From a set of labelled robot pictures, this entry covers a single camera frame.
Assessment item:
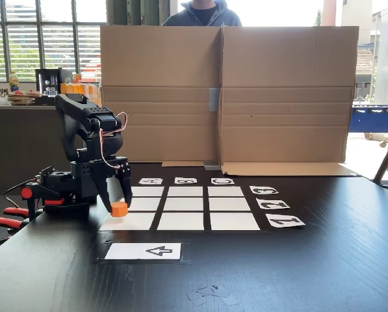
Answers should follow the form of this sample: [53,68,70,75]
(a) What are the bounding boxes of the orange round token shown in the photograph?
[110,201,129,218]

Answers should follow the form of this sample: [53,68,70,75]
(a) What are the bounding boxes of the white nine-square grid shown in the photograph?
[94,185,269,233]

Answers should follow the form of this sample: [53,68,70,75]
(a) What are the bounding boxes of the white arrow paper sheet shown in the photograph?
[104,242,182,260]

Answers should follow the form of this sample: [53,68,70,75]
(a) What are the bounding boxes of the orange carton pack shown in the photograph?
[60,83,102,107]

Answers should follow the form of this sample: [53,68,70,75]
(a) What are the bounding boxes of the black mini fridge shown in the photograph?
[34,67,73,98]

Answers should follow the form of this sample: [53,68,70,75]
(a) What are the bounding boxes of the dark counter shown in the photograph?
[0,103,101,196]

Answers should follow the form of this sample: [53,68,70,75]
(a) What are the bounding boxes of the cardboard panel with small flap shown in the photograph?
[99,25,224,168]

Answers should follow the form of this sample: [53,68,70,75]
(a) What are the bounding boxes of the food tray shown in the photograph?
[6,90,36,106]

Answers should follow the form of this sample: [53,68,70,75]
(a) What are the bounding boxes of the grey tape on cardboard seam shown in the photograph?
[208,87,220,112]

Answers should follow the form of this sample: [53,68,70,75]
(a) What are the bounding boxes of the yellow bottle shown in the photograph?
[8,70,20,93]

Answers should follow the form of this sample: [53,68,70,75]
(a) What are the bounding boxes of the clear tape scraps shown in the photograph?
[185,284,240,307]

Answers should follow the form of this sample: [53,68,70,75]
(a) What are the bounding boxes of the paper sheet number 3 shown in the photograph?
[249,185,279,196]

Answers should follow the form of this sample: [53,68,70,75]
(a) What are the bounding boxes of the paper sheet number 2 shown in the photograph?
[255,198,291,210]

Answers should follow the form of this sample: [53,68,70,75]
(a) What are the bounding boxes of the person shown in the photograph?
[162,0,243,27]

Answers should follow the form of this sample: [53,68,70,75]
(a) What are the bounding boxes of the paper sheet number 1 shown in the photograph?
[265,213,306,228]

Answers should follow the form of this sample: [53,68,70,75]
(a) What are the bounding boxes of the cardboard panel with large flap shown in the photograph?
[218,25,361,177]

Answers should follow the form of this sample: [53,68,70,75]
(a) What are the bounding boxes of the blue foosball table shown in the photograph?
[351,103,388,149]

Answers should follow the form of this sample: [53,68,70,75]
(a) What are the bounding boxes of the red white servo cable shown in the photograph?
[99,112,128,169]

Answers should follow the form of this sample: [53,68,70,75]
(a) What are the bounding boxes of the black power cable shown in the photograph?
[3,177,40,209]

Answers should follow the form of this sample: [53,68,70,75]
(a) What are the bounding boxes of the red-handled spring clamp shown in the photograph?
[0,207,31,244]

